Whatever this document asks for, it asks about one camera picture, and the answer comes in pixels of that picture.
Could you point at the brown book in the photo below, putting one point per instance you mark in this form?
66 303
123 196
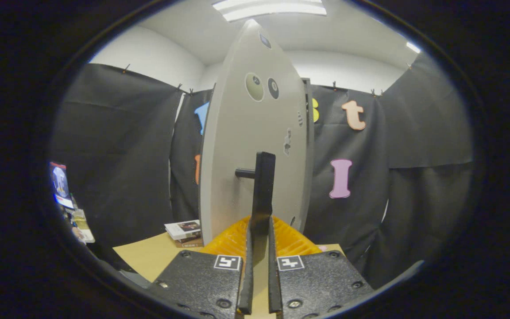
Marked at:
191 244

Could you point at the dark book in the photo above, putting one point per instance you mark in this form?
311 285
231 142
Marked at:
191 239

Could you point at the long ceiling light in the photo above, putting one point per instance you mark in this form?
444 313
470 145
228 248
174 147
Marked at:
272 9

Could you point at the grey shoe cabinet door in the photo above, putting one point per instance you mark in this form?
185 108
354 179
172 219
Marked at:
237 133

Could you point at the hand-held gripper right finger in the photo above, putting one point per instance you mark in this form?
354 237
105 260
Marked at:
272 283

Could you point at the yellow-labelled bottle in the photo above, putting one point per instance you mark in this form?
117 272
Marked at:
82 223

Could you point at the black backdrop cloth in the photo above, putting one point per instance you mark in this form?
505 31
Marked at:
117 155

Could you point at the white book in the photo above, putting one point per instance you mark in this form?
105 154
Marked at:
182 228

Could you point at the small ceiling light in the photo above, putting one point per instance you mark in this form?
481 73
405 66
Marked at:
413 47

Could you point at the blue wall poster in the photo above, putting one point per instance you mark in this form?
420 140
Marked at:
60 184

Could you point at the grey shoe cabinet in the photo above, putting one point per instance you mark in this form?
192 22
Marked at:
310 186

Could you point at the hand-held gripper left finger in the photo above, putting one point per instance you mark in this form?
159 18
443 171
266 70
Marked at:
248 274

